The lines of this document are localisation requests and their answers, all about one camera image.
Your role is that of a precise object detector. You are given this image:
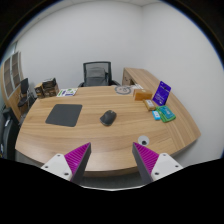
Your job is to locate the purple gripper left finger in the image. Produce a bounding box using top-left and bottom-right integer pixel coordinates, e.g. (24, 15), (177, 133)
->
(42, 143), (91, 185)

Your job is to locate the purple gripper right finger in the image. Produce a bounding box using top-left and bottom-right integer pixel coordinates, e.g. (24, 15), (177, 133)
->
(132, 143), (182, 184)

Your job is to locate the dark grey mouse pad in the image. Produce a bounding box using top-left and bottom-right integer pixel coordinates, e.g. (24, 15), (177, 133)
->
(46, 104), (82, 127)

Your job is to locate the black computer mouse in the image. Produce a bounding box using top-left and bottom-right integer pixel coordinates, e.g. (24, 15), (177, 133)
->
(100, 110), (117, 126)

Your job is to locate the small blue white box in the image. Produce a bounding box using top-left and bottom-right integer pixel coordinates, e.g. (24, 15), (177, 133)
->
(152, 111), (161, 120)

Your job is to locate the green booklet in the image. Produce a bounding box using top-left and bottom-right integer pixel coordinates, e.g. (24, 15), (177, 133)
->
(156, 105), (176, 123)

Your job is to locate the wooden office desk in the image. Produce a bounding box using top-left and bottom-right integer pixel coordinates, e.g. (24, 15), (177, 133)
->
(16, 86), (200, 177)

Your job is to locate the small tan box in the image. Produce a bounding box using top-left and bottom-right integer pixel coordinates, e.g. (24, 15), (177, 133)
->
(144, 100), (156, 111)

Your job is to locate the purple standing card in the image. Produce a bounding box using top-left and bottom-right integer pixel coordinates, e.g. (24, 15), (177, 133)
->
(153, 81), (171, 106)

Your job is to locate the brown cardboard box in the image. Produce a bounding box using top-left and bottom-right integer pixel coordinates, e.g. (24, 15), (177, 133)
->
(133, 89), (152, 101)

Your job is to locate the white green leaflet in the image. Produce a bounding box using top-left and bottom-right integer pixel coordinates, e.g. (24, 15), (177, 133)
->
(57, 88), (78, 97)

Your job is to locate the round coaster disc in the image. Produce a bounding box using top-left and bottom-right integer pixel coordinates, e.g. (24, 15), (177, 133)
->
(115, 86), (131, 95)

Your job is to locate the dark boxes stack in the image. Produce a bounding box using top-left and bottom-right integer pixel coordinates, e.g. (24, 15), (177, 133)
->
(35, 78), (59, 98)

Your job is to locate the black side chair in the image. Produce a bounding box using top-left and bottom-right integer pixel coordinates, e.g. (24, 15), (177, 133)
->
(17, 78), (35, 109)

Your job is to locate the black mesh office chair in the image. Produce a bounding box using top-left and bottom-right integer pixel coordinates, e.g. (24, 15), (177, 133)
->
(79, 61), (119, 87)

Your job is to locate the wooden bookshelf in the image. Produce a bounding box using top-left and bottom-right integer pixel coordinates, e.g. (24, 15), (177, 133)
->
(0, 51), (23, 115)

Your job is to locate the white cable grommet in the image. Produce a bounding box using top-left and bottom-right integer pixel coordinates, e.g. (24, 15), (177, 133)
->
(138, 135), (150, 146)

